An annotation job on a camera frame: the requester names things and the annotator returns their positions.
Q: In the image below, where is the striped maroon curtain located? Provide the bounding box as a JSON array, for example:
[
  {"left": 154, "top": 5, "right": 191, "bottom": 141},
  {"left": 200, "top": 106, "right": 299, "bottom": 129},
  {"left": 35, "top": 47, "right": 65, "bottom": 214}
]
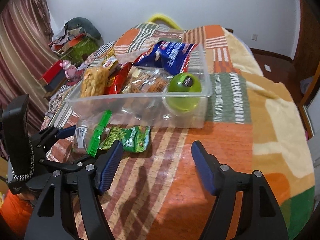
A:
[{"left": 1, "top": 0, "right": 58, "bottom": 134}]

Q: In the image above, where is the yellow snack bag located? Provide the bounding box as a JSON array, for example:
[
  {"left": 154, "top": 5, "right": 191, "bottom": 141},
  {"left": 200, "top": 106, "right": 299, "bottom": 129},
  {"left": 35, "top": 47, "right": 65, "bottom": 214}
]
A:
[{"left": 101, "top": 49, "right": 119, "bottom": 75}]

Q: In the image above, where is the brown wooden door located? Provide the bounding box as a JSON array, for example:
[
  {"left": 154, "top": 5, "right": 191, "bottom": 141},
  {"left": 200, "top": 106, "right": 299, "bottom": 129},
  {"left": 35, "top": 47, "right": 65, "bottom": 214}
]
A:
[{"left": 291, "top": 0, "right": 320, "bottom": 106}]

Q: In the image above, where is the blue snack bag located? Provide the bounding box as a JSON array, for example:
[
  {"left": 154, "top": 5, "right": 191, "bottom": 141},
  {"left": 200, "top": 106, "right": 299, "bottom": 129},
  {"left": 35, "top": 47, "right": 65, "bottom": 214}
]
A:
[{"left": 133, "top": 41, "right": 198, "bottom": 75}]

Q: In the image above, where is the clear plastic storage bin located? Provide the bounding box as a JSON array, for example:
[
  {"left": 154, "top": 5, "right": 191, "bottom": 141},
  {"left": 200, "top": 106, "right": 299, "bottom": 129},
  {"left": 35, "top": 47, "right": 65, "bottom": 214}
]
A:
[{"left": 66, "top": 44, "right": 213, "bottom": 128}]

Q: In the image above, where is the golden puff snack pack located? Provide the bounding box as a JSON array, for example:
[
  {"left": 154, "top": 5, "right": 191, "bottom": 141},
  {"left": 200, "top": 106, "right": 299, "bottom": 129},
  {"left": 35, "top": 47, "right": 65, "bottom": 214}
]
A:
[{"left": 80, "top": 67, "right": 109, "bottom": 98}]

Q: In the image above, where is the red snack bag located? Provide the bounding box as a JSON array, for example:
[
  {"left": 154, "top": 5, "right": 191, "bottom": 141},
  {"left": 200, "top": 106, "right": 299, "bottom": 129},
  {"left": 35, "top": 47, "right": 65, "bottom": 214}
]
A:
[{"left": 104, "top": 62, "right": 132, "bottom": 95}]

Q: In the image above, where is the yellow curved headboard tube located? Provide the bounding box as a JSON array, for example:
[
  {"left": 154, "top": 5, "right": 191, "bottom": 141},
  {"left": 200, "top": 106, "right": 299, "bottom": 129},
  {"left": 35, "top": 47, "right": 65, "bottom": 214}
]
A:
[{"left": 148, "top": 14, "right": 182, "bottom": 30}]

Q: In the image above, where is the green round jar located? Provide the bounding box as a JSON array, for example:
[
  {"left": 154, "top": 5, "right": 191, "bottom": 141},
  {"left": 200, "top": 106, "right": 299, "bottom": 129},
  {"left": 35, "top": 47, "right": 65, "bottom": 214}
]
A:
[{"left": 165, "top": 73, "right": 202, "bottom": 113}]

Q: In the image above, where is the clear bag of brown cookies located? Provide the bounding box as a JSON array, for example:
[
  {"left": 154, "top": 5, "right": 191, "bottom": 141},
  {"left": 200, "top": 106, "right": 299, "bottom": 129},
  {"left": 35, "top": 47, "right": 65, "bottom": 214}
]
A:
[{"left": 73, "top": 110, "right": 112, "bottom": 157}]

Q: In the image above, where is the brown biscuit roll pack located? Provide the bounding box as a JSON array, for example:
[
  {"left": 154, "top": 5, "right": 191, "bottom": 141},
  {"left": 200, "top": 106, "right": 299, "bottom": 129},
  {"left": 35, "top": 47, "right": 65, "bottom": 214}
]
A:
[{"left": 121, "top": 67, "right": 173, "bottom": 94}]

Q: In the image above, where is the green pea snack packet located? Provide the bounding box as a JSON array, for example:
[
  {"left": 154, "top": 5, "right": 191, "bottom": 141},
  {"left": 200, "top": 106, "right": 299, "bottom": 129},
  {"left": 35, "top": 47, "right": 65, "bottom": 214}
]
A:
[{"left": 99, "top": 126, "right": 151, "bottom": 153}]

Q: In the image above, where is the pink toy figure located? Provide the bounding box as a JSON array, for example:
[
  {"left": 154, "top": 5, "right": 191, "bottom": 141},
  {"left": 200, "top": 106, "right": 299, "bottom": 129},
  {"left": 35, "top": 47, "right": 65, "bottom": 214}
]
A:
[{"left": 59, "top": 60, "right": 77, "bottom": 80}]

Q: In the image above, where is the green cardboard box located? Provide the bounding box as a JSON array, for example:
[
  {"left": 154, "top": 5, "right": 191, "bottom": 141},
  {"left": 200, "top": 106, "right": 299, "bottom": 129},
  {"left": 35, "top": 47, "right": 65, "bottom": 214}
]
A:
[{"left": 69, "top": 37, "right": 98, "bottom": 64}]

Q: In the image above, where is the patchwork striped bed quilt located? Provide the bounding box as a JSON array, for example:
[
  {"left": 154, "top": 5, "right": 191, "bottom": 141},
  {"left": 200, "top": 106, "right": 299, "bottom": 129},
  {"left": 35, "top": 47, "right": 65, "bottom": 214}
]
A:
[{"left": 41, "top": 22, "right": 253, "bottom": 240}]

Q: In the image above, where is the orange cream fleece blanket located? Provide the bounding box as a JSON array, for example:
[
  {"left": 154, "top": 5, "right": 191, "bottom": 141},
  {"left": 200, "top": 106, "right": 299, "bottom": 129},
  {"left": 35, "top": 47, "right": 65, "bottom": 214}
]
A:
[{"left": 145, "top": 25, "right": 315, "bottom": 239}]

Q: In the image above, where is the white wall socket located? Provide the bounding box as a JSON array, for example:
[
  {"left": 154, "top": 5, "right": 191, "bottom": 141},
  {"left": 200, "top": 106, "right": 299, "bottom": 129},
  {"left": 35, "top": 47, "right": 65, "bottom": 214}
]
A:
[{"left": 252, "top": 34, "right": 258, "bottom": 41}]

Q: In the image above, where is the red and black box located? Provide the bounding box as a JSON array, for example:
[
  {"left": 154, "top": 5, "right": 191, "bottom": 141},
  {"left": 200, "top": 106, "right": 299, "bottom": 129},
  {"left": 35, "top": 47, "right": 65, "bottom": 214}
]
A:
[{"left": 39, "top": 60, "right": 66, "bottom": 92}]

